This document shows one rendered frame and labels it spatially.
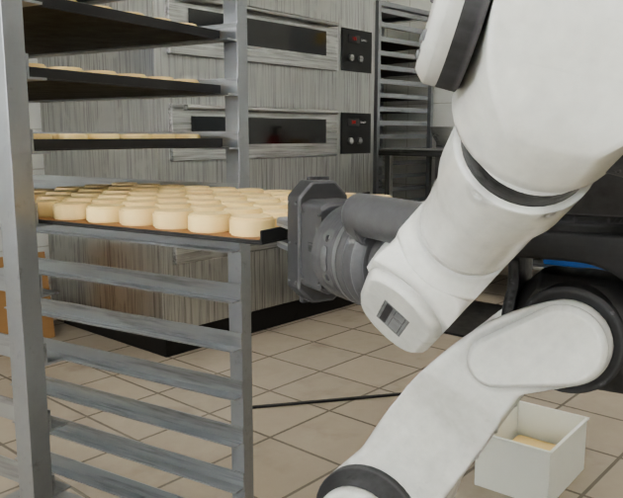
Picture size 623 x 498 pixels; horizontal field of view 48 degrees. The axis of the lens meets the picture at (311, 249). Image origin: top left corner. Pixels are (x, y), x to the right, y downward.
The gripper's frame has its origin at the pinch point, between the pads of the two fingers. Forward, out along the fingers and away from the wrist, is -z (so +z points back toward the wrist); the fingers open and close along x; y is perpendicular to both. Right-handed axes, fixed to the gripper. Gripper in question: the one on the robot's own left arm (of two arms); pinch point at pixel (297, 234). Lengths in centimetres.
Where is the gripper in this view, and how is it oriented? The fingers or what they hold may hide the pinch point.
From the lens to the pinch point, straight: 73.6
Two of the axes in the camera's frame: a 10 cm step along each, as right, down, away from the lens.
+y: -8.8, 0.8, -4.8
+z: 4.8, 1.5, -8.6
